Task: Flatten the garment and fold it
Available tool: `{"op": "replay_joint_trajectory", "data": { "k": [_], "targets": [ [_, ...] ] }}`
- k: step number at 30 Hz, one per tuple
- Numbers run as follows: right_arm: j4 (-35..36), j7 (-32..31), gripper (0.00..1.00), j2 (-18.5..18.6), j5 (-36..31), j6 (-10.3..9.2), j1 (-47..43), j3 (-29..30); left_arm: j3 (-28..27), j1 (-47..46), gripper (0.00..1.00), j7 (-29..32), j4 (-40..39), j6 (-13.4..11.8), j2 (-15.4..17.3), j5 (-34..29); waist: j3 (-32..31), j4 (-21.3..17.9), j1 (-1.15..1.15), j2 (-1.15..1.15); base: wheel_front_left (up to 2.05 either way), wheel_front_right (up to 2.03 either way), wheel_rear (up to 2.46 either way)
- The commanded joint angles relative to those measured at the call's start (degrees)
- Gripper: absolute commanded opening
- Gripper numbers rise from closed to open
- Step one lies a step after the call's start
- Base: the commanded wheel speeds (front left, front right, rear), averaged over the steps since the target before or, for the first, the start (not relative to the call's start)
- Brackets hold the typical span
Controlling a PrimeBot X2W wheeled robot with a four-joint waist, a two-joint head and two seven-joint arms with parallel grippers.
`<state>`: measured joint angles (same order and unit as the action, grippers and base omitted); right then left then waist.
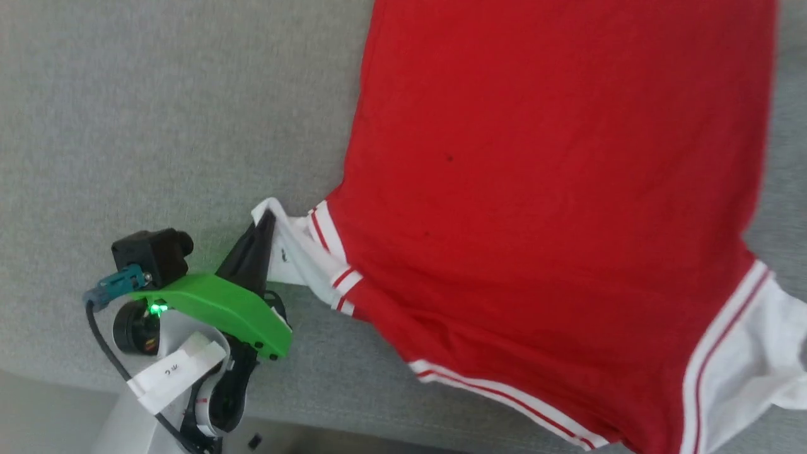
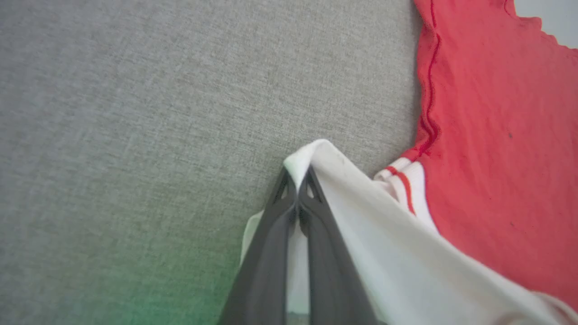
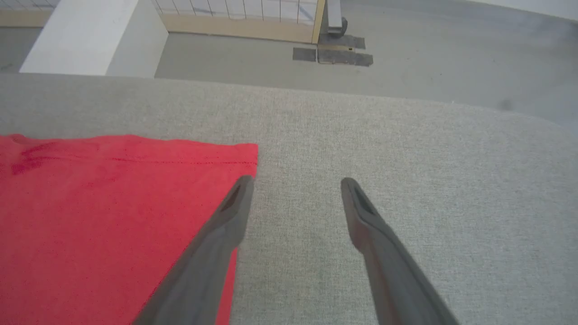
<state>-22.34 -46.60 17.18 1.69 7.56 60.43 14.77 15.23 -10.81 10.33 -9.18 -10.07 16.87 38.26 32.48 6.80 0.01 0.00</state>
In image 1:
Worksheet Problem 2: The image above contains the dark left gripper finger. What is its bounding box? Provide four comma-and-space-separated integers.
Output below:
216, 218, 266, 293
253, 210, 279, 297

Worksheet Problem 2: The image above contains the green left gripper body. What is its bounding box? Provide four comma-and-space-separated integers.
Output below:
129, 272, 294, 404

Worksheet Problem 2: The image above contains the red white-trimmed jersey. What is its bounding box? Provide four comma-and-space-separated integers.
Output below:
251, 0, 807, 454

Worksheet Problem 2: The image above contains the white paper label tape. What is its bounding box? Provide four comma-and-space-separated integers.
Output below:
126, 332, 228, 415

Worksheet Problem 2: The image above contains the teal left camera connector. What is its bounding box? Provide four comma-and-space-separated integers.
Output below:
82, 264, 152, 310

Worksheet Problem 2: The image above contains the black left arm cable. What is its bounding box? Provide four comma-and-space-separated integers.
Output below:
85, 300, 221, 454

